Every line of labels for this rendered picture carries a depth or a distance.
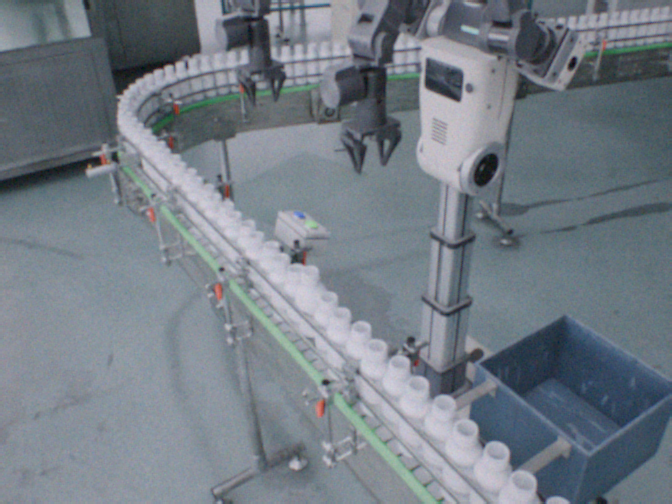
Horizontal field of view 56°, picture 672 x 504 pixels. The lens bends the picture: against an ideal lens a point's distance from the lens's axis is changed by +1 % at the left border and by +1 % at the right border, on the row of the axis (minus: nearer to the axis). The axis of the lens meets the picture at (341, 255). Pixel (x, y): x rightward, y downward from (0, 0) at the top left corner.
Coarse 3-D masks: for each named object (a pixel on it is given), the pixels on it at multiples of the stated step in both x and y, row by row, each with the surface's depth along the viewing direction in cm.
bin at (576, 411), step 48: (528, 336) 152; (576, 336) 157; (480, 384) 145; (528, 384) 164; (576, 384) 163; (624, 384) 149; (480, 432) 152; (528, 432) 136; (576, 432) 154; (624, 432) 128; (576, 480) 128
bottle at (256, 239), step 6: (252, 234) 152; (258, 234) 152; (252, 240) 149; (258, 240) 149; (264, 240) 152; (252, 246) 150; (258, 246) 150; (246, 252) 152; (252, 252) 151; (258, 252) 151; (252, 258) 151; (258, 258) 151; (258, 264) 152; (252, 270) 153; (252, 276) 154; (258, 276) 154; (258, 282) 155; (258, 288) 156; (258, 294) 157
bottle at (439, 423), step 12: (444, 396) 107; (432, 408) 107; (444, 408) 108; (432, 420) 107; (444, 420) 105; (456, 420) 107; (432, 432) 106; (444, 432) 106; (444, 444) 107; (432, 456) 109; (432, 468) 111
